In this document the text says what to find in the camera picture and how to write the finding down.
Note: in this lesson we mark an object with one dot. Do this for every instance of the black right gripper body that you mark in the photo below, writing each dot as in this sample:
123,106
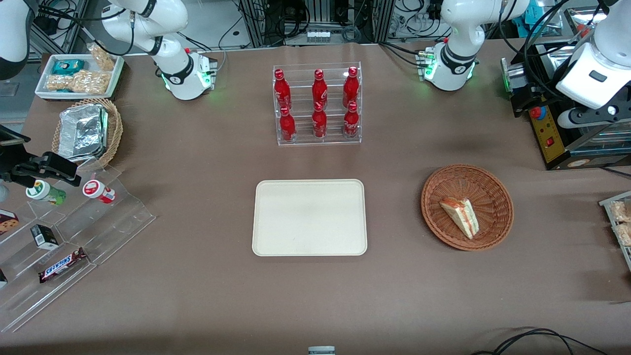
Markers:
11,164

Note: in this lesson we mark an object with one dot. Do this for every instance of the triangular sandwich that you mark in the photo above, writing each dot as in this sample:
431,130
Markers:
461,214

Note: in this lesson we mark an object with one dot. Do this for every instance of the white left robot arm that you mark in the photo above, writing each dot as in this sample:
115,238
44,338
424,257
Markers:
461,29

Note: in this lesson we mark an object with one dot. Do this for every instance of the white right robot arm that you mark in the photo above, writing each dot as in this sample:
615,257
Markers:
148,19

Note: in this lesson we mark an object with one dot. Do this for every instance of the oval tan wicker basket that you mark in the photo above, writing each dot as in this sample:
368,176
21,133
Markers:
116,128

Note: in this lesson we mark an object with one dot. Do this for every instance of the white rectangular snack tray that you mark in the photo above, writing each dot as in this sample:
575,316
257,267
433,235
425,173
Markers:
626,254
44,69

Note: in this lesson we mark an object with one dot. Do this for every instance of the round brown wicker basket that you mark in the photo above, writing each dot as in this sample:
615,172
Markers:
493,197

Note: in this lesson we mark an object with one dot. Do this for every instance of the cream plastic tray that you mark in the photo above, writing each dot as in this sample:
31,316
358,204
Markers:
308,217

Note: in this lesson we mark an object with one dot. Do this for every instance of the silver foil container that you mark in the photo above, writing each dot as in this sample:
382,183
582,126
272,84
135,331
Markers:
81,130

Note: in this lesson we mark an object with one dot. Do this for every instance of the black glass food warmer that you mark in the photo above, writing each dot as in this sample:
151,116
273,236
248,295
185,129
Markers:
547,133

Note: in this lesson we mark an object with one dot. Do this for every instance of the brown cookie box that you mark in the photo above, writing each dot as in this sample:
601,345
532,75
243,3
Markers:
7,222

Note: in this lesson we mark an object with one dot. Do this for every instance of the small black box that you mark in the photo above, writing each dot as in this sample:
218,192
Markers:
44,236

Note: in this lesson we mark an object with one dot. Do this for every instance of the steel warmer pan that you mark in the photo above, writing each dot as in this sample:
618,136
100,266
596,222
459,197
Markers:
554,56

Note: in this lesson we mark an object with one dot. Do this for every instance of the clear acrylic stepped stand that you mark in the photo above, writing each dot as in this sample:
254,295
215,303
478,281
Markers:
123,217

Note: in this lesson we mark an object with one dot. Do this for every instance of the large clear peanut snack bag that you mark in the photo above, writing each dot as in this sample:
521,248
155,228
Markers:
79,82

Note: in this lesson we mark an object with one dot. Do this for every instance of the Snickers chocolate bar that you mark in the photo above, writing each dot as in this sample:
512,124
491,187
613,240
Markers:
61,266

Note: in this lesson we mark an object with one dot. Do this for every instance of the teal snack packet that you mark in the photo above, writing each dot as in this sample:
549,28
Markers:
68,66

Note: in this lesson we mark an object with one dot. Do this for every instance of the clear puffed snack bag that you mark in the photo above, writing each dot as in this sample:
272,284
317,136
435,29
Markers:
622,211
625,234

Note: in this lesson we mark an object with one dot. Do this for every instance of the dark snack packet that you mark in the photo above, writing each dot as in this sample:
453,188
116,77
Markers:
2,278

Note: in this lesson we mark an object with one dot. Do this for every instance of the teal box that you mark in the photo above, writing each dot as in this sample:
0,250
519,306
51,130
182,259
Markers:
540,15

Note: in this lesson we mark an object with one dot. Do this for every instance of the small clear snack bag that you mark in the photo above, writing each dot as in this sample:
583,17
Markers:
103,58

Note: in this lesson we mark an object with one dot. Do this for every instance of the red cola bottle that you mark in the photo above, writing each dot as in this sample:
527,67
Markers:
350,86
351,123
287,125
281,88
319,88
319,123

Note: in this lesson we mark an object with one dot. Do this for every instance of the clear acrylic bottle rack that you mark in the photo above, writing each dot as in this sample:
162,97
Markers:
301,106

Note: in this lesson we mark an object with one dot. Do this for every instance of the white power strip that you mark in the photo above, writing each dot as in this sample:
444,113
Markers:
318,35

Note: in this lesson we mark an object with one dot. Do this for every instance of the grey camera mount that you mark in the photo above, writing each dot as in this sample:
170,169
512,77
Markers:
321,350

